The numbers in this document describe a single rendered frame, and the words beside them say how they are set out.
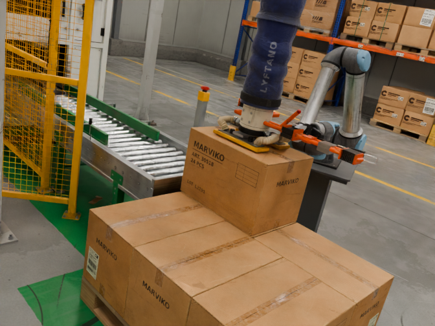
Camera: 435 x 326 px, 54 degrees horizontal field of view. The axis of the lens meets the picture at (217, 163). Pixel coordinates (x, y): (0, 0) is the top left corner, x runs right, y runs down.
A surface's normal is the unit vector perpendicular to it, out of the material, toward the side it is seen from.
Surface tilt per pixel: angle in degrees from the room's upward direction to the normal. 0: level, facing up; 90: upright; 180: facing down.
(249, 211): 90
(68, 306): 0
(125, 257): 90
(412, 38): 93
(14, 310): 0
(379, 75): 90
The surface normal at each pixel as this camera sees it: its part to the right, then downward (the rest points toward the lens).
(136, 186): -0.70, 0.11
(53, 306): 0.18, -0.93
